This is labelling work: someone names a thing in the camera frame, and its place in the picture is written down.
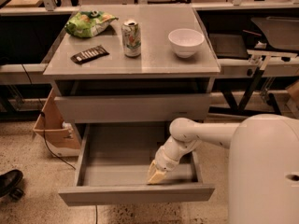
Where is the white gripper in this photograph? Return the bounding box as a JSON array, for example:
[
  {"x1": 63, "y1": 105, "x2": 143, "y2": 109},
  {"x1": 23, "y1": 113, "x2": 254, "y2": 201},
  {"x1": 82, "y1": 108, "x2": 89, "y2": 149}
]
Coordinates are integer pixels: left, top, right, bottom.
[{"x1": 147, "y1": 136, "x2": 196, "y2": 185}]

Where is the grey drawer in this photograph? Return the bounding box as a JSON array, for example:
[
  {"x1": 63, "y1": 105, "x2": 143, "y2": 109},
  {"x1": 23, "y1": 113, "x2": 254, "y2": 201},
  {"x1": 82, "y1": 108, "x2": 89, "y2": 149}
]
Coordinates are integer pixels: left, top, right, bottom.
[
  {"x1": 59, "y1": 122, "x2": 215, "y2": 206},
  {"x1": 55, "y1": 94, "x2": 211, "y2": 123}
]

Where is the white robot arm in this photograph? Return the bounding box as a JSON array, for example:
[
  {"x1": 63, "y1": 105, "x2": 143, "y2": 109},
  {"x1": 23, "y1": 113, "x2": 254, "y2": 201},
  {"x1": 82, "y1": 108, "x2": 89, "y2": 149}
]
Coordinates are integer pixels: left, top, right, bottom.
[{"x1": 148, "y1": 114, "x2": 299, "y2": 224}]

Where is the grey top drawer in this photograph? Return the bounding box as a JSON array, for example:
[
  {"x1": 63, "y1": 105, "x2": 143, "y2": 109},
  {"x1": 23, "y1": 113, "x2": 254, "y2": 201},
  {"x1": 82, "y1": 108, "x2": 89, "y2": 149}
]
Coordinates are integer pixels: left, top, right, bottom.
[{"x1": 55, "y1": 94, "x2": 211, "y2": 123}]

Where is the grey drawer cabinet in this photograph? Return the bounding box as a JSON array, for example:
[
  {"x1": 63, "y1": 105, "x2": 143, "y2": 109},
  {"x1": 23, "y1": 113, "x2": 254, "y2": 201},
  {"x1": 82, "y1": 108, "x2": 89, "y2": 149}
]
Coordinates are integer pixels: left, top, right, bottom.
[{"x1": 44, "y1": 5, "x2": 221, "y2": 138}]

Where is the cardboard box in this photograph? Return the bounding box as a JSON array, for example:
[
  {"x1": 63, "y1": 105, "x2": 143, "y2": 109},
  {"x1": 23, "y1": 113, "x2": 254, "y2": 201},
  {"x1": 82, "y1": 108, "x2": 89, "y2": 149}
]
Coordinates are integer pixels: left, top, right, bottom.
[{"x1": 33, "y1": 90, "x2": 80, "y2": 157}]

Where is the dark snack bar wrapper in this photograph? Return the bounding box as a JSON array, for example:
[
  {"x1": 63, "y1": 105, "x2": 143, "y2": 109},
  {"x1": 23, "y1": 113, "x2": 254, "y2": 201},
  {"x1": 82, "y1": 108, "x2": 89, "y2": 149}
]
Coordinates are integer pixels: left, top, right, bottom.
[{"x1": 71, "y1": 45, "x2": 108, "y2": 64}]

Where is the white bowl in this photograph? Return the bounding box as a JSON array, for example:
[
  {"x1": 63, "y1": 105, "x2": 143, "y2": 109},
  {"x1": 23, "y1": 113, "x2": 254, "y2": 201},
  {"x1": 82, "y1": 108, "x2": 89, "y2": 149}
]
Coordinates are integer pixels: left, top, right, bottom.
[{"x1": 168, "y1": 28, "x2": 205, "y2": 58}]

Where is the white green soda can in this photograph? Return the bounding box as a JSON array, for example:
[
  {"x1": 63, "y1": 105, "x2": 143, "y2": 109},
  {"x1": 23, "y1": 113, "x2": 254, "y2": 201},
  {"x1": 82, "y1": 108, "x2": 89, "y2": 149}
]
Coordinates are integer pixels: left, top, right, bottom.
[{"x1": 121, "y1": 19, "x2": 141, "y2": 57}]

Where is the green chip bag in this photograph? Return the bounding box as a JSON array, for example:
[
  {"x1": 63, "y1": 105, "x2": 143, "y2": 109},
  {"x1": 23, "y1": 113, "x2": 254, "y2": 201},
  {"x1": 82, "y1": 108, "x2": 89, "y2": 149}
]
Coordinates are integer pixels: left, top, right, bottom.
[{"x1": 64, "y1": 10, "x2": 118, "y2": 38}]

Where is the black power cable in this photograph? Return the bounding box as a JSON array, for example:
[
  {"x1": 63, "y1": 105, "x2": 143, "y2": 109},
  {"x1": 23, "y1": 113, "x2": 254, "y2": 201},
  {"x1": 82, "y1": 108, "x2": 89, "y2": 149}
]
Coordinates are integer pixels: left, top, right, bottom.
[{"x1": 20, "y1": 63, "x2": 99, "y2": 224}]

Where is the black frame side table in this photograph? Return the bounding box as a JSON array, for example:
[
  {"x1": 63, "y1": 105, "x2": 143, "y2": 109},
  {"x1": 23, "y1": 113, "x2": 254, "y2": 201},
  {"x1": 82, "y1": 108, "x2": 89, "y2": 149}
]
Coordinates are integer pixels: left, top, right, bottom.
[{"x1": 206, "y1": 16, "x2": 299, "y2": 116}]

